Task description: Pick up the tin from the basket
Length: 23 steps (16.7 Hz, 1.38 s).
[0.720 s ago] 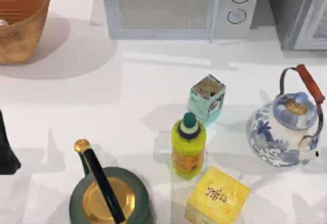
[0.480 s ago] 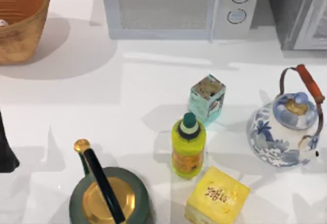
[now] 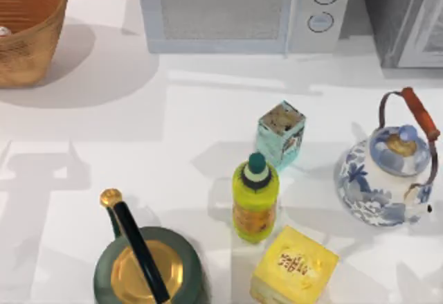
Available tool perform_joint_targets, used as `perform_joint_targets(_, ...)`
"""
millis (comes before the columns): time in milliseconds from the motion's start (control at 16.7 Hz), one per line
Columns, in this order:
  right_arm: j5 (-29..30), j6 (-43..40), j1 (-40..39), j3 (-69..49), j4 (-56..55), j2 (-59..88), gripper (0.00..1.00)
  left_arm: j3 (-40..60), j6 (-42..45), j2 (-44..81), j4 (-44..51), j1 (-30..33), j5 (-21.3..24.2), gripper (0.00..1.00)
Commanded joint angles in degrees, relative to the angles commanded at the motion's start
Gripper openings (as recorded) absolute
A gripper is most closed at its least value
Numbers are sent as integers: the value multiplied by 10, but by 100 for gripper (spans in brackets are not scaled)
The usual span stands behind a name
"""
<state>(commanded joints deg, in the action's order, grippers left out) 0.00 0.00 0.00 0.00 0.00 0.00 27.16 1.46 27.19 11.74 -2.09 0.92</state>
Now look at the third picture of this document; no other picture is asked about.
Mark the light blue carton box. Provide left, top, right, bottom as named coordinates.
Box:
left=255, top=100, right=307, bottom=172

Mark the yellow green bottle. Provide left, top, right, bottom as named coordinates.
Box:
left=232, top=152, right=280, bottom=244

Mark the pale microwave oven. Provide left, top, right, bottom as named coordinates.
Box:
left=136, top=0, right=356, bottom=56

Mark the dark green gold kettle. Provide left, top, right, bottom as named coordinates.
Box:
left=93, top=188, right=210, bottom=304

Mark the yellow box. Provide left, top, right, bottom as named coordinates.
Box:
left=249, top=225, right=340, bottom=304

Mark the blue and white teapot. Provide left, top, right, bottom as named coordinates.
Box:
left=334, top=87, right=439, bottom=227

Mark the woven brown basket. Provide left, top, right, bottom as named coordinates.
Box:
left=0, top=0, right=69, bottom=89

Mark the microwave door handle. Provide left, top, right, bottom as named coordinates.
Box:
left=283, top=0, right=300, bottom=57

